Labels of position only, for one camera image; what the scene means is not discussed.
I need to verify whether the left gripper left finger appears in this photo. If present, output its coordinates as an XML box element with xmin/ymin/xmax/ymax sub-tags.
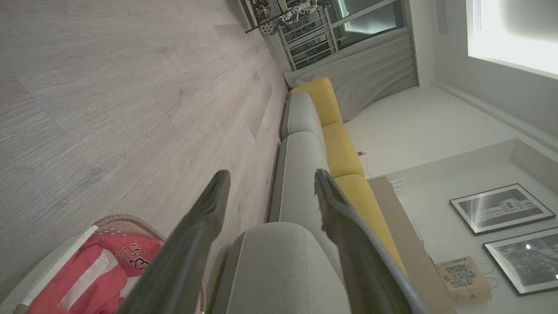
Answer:
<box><xmin>117</xmin><ymin>170</ymin><xmax>231</xmax><ymax>314</ymax></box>

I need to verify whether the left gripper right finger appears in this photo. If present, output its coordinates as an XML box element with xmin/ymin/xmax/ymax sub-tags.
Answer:
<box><xmin>314</xmin><ymin>169</ymin><xmax>430</xmax><ymax>314</ymax></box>

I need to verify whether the red garment with white stripes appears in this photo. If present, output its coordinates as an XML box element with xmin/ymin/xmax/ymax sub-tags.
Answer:
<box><xmin>25</xmin><ymin>244</ymin><xmax>141</xmax><ymax>314</ymax></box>

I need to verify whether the yellow sofa back cushion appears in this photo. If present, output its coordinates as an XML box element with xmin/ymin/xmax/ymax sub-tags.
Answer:
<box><xmin>322</xmin><ymin>123</ymin><xmax>365</xmax><ymax>178</ymax></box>
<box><xmin>333</xmin><ymin>174</ymin><xmax>408</xmax><ymax>278</ymax></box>
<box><xmin>291</xmin><ymin>77</ymin><xmax>344</xmax><ymax>127</ymax></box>

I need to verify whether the grey ottoman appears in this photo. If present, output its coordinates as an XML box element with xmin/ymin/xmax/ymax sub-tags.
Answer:
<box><xmin>205</xmin><ymin>221</ymin><xmax>354</xmax><ymax>314</ymax></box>

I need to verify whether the grey sofa seat cushion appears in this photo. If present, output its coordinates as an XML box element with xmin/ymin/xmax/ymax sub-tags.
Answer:
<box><xmin>265</xmin><ymin>131</ymin><xmax>349</xmax><ymax>280</ymax></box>
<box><xmin>279</xmin><ymin>91</ymin><xmax>327</xmax><ymax>141</ymax></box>

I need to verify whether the brown printed paper bag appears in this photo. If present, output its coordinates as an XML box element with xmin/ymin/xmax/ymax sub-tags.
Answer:
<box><xmin>435</xmin><ymin>256</ymin><xmax>493</xmax><ymax>305</ymax></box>

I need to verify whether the white woven laundry basket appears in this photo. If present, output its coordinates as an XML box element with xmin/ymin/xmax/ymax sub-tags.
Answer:
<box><xmin>0</xmin><ymin>214</ymin><xmax>206</xmax><ymax>314</ymax></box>

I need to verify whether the black framed picture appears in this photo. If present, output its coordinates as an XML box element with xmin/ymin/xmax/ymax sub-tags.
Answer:
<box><xmin>482</xmin><ymin>227</ymin><xmax>558</xmax><ymax>297</ymax></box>
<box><xmin>449</xmin><ymin>183</ymin><xmax>556</xmax><ymax>236</ymax></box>

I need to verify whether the grey curtain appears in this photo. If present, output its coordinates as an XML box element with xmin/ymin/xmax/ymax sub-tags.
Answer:
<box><xmin>284</xmin><ymin>28</ymin><xmax>419</xmax><ymax>123</ymax></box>

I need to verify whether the black metal stand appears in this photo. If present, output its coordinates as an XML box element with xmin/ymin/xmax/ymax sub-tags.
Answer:
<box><xmin>241</xmin><ymin>0</ymin><xmax>290</xmax><ymax>35</ymax></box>

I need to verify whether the lit ceiling light panel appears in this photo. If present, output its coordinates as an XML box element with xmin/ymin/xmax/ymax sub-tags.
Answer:
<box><xmin>466</xmin><ymin>0</ymin><xmax>558</xmax><ymax>80</ymax></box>

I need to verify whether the glass balcony door frame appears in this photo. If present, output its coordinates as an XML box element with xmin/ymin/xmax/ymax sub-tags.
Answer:
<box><xmin>323</xmin><ymin>0</ymin><xmax>411</xmax><ymax>54</ymax></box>

